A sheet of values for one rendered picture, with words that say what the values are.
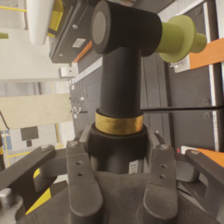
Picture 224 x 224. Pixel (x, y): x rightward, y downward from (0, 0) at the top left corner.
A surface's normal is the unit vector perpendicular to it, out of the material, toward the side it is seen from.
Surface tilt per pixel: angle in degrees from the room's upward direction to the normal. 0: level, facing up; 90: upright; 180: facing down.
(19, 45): 90
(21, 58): 90
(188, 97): 0
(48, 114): 90
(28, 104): 90
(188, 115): 0
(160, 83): 0
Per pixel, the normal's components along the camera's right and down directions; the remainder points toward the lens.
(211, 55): -0.88, 0.11
